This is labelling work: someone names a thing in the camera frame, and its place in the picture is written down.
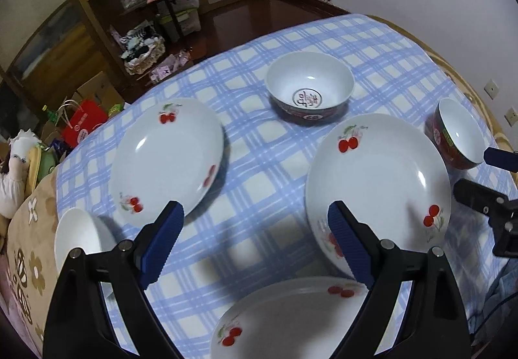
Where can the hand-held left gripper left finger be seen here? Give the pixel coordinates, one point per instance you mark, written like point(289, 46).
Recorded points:
point(162, 245)

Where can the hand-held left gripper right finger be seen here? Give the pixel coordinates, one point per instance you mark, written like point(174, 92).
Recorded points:
point(350, 245)

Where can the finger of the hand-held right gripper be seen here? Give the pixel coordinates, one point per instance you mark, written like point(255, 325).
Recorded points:
point(473, 195)
point(499, 158)

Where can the small red patterned bowl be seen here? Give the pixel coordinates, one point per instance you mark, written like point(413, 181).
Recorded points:
point(457, 128)

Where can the white cherry print plate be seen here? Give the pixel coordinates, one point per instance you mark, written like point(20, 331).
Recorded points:
point(170, 164)
point(291, 322)
point(376, 189)

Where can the plain white bowl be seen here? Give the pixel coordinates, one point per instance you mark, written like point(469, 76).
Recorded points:
point(77, 233)

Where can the large red patterned bowl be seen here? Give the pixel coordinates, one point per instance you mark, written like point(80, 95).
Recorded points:
point(307, 75)

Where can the blue checked cloth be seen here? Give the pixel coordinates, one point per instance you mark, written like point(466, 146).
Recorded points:
point(263, 189)

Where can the small green box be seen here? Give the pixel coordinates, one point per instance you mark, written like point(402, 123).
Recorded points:
point(115, 110)

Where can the red paper bag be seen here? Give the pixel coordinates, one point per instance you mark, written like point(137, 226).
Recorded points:
point(83, 124)

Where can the green plush toy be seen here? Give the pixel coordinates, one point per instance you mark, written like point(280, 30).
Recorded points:
point(42, 162)

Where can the white stuffed toy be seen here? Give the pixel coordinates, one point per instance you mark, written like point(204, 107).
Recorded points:
point(12, 180)

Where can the cardboard box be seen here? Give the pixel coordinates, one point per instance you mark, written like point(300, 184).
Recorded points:
point(97, 89)

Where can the pink packet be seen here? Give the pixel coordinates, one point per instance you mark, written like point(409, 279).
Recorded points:
point(168, 67)

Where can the wicker basket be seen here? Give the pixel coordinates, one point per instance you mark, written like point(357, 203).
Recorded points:
point(139, 59)

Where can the black stand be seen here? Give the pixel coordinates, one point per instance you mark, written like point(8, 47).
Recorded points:
point(172, 18)

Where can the white storage box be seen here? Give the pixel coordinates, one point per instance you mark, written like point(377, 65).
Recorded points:
point(188, 14)

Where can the wall socket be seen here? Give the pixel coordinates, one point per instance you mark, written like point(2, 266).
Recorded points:
point(512, 115)
point(493, 89)

